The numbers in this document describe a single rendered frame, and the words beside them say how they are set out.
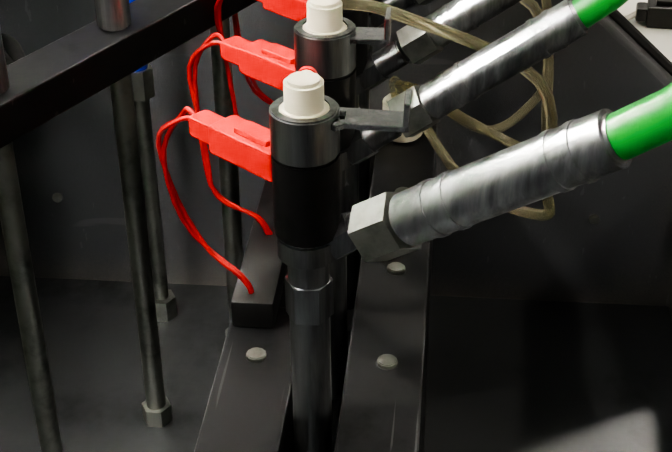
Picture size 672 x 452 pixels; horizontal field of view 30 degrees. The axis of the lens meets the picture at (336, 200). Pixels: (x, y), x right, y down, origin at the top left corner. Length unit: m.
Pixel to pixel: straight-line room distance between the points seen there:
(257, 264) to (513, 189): 0.30
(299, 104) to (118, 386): 0.40
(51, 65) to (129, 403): 0.28
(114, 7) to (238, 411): 0.22
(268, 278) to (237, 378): 0.06
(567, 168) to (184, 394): 0.51
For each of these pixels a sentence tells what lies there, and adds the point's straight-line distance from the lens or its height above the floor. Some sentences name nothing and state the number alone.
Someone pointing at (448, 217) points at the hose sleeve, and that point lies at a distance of 0.38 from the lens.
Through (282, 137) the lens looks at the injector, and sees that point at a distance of 0.49.
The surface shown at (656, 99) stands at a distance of 0.35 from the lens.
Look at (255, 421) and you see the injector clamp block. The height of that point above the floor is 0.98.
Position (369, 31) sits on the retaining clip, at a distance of 0.57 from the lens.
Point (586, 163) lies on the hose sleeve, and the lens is 0.36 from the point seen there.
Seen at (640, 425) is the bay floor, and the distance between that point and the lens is 0.82.
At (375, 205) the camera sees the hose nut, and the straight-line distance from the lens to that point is 0.40.
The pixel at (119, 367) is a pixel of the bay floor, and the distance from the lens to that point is 0.86.
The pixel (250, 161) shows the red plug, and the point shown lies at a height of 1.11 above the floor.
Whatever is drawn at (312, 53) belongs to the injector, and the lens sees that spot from 0.56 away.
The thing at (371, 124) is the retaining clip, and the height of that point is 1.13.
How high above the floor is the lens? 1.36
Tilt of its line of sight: 31 degrees down
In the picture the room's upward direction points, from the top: 1 degrees counter-clockwise
